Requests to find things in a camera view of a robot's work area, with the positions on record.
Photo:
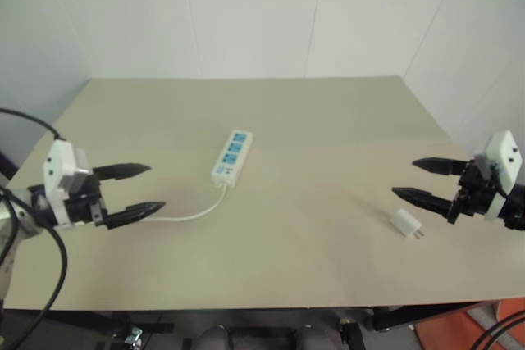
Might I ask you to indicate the silver metal clamp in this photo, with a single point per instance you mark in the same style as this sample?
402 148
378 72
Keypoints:
133 334

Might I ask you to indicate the white power strip blue sockets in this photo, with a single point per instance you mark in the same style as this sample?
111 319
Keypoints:
231 157

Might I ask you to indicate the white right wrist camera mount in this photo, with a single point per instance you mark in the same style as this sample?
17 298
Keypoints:
506 153

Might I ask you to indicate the dark grey rounded shape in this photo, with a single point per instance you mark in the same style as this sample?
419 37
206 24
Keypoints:
213 338

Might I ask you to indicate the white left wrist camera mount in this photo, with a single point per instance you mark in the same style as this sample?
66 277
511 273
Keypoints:
57 165

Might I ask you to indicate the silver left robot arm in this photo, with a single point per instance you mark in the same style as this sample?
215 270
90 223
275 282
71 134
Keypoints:
16 227

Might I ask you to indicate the white plug adapter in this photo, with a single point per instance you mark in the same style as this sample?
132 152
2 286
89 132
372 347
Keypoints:
404 223

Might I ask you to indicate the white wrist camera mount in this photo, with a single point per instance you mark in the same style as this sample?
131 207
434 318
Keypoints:
506 153
57 165

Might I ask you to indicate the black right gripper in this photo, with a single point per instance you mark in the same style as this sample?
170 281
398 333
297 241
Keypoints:
476 194

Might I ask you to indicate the black table frame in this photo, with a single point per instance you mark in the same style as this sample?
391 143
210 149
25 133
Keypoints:
410 317

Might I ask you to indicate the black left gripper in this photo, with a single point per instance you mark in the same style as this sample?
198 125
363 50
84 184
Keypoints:
84 206

